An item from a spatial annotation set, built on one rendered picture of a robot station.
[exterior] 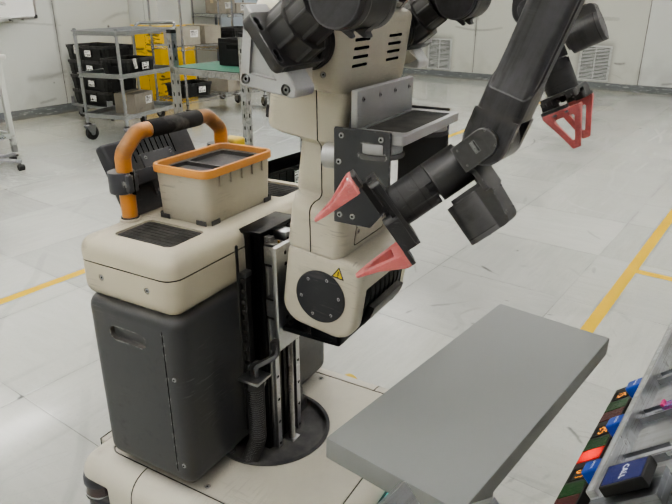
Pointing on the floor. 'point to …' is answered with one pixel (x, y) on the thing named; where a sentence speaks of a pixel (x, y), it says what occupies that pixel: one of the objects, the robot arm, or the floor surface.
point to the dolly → (89, 52)
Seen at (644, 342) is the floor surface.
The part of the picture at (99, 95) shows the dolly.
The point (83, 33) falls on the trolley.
